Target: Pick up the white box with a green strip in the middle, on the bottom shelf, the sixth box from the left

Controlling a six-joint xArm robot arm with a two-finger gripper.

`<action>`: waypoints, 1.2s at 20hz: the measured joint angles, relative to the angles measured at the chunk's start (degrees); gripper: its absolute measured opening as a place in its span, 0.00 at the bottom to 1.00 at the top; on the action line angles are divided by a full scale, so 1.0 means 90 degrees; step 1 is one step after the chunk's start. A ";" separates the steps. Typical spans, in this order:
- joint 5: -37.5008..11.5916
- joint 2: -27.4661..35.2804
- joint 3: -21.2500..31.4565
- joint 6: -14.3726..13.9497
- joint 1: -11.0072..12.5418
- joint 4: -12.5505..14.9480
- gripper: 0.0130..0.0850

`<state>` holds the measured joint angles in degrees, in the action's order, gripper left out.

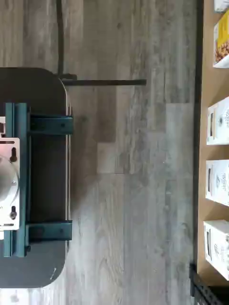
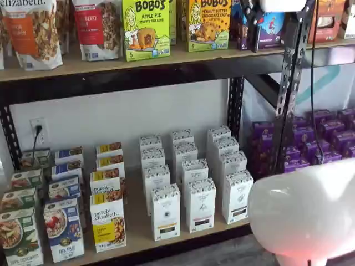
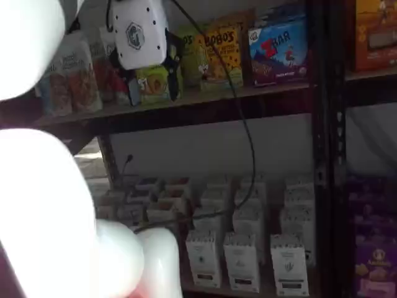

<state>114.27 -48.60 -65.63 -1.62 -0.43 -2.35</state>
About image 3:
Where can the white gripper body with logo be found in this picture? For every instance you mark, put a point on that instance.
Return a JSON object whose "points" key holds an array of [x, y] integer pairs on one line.
{"points": [[139, 34]]}

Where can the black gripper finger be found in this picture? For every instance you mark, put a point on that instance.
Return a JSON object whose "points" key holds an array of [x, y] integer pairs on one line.
{"points": [[134, 93], [173, 71]]}

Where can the white tea box green strip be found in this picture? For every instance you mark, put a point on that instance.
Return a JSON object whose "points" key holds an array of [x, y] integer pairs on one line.
{"points": [[288, 267], [299, 223], [299, 182], [299, 197]]}

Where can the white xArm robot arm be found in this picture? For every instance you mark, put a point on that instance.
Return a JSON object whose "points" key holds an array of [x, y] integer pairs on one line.
{"points": [[46, 201]]}

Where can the green Bobo's apple pie box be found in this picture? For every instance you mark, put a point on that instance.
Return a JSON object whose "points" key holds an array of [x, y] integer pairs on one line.
{"points": [[153, 83]]}

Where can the yellow Bobo's peanut butter box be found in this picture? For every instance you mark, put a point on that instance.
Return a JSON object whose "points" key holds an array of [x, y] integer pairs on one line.
{"points": [[217, 52]]}

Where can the orange Bobo's box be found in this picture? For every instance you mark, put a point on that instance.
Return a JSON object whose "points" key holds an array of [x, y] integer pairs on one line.
{"points": [[246, 21]]}

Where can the tea box dark top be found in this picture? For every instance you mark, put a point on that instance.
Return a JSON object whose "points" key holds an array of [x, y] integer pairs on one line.
{"points": [[149, 187]]}

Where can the tea box red top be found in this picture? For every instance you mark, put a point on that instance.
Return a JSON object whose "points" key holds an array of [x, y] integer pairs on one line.
{"points": [[178, 187]]}

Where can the blue Z Bar box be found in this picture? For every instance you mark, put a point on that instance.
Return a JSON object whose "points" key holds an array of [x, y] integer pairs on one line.
{"points": [[279, 52], [282, 14]]}

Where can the black metal shelf rack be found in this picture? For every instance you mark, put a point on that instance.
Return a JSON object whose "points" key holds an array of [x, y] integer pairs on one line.
{"points": [[333, 186], [279, 102]]}

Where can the white tea box yellow strip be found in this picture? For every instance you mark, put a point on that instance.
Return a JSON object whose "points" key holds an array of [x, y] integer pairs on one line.
{"points": [[209, 220], [215, 197], [203, 260], [218, 182]]}

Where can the tea box brown top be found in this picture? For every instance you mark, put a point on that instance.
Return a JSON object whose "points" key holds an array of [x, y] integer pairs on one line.
{"points": [[161, 214]]}

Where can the white tea box pink strip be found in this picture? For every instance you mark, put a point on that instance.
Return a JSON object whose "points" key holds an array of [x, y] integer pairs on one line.
{"points": [[242, 264], [256, 185], [252, 198], [249, 222]]}

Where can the orange snack box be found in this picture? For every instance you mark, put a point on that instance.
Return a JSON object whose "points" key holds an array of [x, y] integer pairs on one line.
{"points": [[375, 34]]}

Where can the purple Annie's box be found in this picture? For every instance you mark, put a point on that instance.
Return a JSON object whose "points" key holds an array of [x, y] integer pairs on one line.
{"points": [[375, 229], [367, 192], [375, 273]]}

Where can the Purely Elizabeth bag red label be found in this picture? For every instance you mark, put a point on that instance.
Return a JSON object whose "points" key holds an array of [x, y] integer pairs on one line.
{"points": [[110, 83]]}

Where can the Purely Elizabeth bag orange label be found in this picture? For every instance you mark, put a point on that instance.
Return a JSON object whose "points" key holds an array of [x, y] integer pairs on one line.
{"points": [[83, 80], [99, 52]]}

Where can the Purely Elizabeth bag blue label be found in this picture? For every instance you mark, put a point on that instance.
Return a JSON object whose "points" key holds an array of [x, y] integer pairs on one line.
{"points": [[57, 90]]}

